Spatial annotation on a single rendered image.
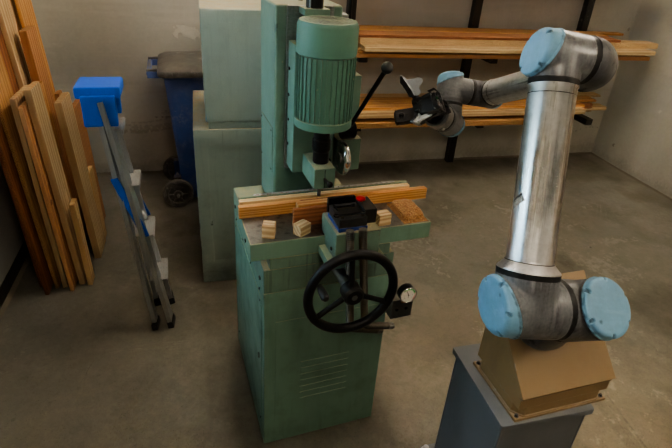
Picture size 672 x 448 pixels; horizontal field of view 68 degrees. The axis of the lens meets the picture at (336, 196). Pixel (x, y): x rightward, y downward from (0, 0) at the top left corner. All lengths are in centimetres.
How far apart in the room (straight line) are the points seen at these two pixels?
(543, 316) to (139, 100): 323
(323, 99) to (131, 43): 252
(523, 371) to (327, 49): 103
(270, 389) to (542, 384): 90
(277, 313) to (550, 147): 96
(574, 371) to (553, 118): 74
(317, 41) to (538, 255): 78
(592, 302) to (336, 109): 82
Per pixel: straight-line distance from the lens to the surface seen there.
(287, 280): 160
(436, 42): 367
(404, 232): 166
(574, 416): 172
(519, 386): 154
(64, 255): 284
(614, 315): 138
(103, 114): 209
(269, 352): 178
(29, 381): 255
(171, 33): 379
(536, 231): 126
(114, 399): 236
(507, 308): 123
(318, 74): 143
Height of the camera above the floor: 172
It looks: 28 degrees down
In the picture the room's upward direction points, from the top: 4 degrees clockwise
